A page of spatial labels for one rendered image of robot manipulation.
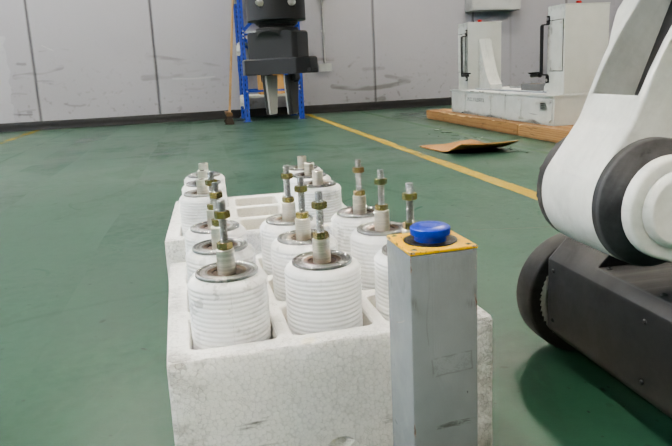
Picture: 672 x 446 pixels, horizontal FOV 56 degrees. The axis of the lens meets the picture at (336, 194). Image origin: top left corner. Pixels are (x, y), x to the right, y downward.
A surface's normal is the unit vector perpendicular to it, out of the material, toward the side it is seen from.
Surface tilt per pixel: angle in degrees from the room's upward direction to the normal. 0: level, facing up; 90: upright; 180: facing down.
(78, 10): 90
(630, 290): 46
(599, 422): 0
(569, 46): 90
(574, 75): 90
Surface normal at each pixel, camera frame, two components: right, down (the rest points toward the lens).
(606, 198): -0.54, 0.04
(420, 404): 0.25, 0.18
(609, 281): -0.73, -0.62
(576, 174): -0.92, -0.30
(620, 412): -0.04, -0.98
